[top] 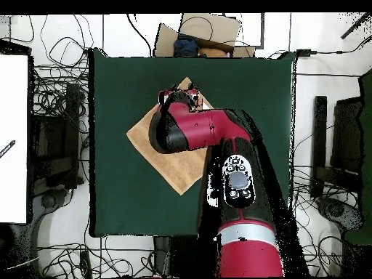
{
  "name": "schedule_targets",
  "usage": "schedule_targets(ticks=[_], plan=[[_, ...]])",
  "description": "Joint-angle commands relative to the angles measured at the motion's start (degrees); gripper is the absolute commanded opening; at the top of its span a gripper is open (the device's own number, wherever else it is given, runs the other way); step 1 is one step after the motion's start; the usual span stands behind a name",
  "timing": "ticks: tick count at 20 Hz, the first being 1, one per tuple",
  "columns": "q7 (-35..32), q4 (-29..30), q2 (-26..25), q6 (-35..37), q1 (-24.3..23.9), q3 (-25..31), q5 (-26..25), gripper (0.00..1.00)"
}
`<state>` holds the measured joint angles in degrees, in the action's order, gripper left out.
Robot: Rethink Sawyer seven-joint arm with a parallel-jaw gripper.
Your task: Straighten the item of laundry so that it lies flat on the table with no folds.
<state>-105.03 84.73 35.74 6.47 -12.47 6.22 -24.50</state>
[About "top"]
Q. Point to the tan terry towel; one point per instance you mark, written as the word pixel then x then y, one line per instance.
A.
pixel 180 168

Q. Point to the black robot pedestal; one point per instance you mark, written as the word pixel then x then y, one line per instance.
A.
pixel 180 258

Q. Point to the black power strip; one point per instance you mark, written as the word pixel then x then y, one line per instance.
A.
pixel 85 264

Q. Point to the black upright bar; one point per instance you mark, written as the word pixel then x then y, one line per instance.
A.
pixel 319 139

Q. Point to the dark blue garment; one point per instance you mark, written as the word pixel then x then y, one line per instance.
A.
pixel 186 46

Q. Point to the black stand base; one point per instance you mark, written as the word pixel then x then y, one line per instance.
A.
pixel 337 210
pixel 51 200

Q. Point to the black power adapter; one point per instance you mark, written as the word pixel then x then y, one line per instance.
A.
pixel 305 53

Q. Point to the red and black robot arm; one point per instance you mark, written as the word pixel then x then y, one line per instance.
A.
pixel 203 125

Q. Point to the orange garment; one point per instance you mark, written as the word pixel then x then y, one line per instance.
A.
pixel 212 53

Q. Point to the black rod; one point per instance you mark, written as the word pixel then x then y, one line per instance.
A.
pixel 356 26

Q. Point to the black marker pen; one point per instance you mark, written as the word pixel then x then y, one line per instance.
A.
pixel 7 148

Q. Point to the dark green table cloth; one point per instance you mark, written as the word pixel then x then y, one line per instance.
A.
pixel 247 87

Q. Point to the white board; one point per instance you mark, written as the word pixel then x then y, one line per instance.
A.
pixel 13 130

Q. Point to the brown cardboard box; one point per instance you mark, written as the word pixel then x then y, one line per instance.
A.
pixel 221 29

